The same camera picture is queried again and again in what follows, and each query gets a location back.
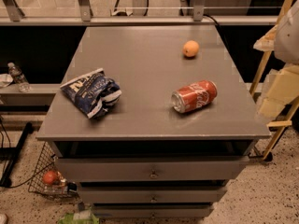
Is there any red coke can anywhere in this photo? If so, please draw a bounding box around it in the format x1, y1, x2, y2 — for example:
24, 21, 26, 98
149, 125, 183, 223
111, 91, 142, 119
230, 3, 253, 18
171, 80, 218, 113

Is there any middle grey drawer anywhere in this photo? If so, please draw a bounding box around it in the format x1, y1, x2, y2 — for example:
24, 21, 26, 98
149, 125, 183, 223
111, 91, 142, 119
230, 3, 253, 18
78, 186, 227, 203

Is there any black stand base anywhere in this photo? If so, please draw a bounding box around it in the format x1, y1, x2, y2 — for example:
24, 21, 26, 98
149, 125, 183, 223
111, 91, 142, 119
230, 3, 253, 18
0, 122, 34, 188

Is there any grey drawer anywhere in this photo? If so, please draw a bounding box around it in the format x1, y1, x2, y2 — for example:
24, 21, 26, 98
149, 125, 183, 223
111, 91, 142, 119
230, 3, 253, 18
55, 156, 249, 182
78, 186, 227, 203
93, 203, 213, 218

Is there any green white packet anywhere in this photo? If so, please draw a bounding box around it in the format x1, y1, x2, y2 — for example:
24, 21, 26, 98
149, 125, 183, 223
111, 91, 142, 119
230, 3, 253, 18
57, 210, 99, 224

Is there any grey drawer cabinet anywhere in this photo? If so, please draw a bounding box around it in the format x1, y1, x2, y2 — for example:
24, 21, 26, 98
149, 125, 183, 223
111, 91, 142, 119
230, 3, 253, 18
36, 25, 272, 220

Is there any orange fruit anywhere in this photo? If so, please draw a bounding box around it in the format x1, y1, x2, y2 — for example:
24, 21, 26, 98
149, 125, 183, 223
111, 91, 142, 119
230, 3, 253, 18
183, 40, 199, 58

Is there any blue chip bag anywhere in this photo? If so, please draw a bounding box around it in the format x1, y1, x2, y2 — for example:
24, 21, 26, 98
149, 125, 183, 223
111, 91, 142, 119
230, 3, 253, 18
60, 68, 121, 119

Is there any clear water bottle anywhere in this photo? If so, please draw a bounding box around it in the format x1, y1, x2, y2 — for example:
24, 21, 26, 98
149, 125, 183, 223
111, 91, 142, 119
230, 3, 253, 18
7, 63, 30, 92

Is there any top grey drawer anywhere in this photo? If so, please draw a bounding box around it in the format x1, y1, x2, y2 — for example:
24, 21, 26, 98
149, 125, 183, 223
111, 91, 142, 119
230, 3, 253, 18
55, 156, 249, 182

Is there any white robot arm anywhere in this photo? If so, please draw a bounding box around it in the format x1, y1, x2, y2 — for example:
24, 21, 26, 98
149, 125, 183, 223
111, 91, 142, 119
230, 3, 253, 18
274, 0, 299, 64

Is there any white crumpled cloth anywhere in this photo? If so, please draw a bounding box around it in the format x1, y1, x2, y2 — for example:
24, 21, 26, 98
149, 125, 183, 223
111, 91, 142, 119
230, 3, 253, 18
0, 74, 13, 88

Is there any red apple in basket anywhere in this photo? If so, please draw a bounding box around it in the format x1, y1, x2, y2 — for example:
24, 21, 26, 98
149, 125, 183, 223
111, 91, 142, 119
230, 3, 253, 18
43, 171, 58, 185

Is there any black wire basket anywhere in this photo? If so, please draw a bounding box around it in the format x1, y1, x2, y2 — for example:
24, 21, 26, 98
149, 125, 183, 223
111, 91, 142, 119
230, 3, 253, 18
28, 143, 78, 200

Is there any bottom grey drawer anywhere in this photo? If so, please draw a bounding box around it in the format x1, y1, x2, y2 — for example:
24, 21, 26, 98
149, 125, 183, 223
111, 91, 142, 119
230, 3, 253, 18
93, 203, 213, 218

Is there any black cable on table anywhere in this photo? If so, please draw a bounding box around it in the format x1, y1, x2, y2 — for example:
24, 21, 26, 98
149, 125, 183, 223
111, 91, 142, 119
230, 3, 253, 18
203, 13, 232, 49

